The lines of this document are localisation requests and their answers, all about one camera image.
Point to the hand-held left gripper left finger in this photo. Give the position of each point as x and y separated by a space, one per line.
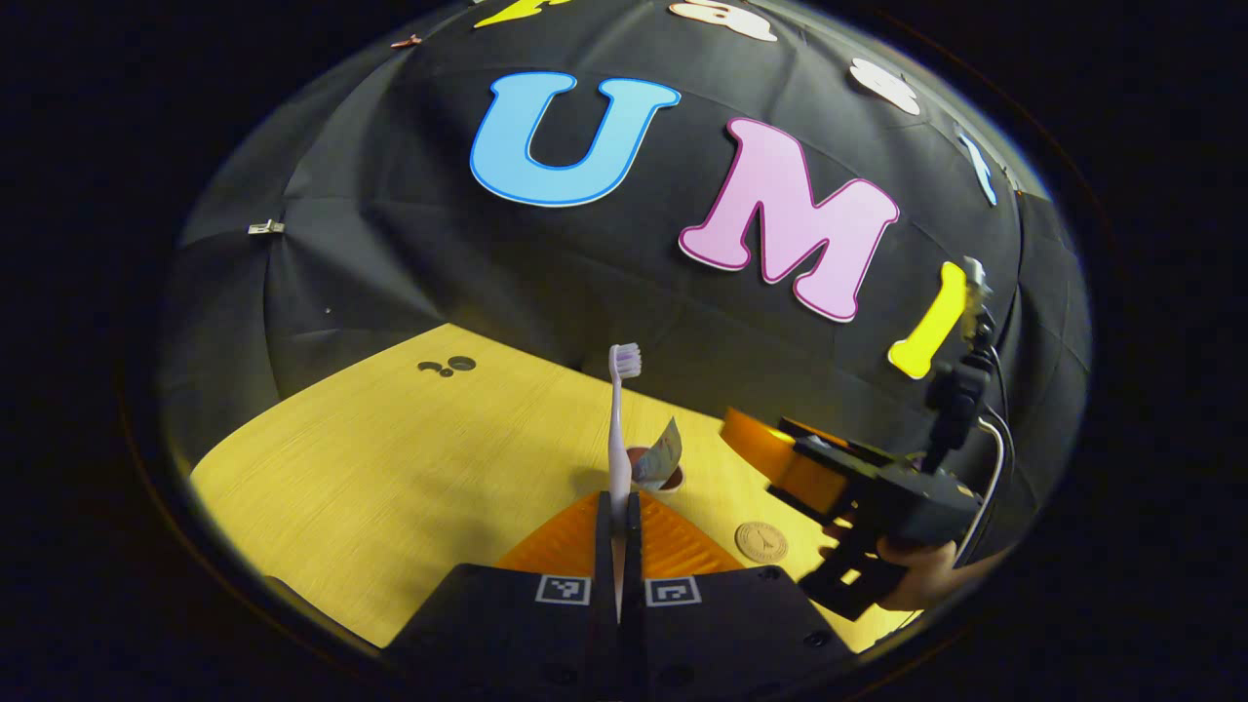
603 546

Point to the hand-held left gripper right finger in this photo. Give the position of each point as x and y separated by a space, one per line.
633 546

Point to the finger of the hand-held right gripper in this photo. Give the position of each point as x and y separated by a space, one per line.
756 444
814 486

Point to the beige cup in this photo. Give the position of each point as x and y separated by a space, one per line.
674 481

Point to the round brown coaster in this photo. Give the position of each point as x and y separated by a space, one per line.
760 542

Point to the white toothpaste tube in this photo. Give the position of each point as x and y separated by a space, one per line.
658 456

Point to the pink toothbrush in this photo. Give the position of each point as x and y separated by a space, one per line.
618 439

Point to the black backdrop cloth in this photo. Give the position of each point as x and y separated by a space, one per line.
390 244

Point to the white clip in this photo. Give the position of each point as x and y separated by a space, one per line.
265 227

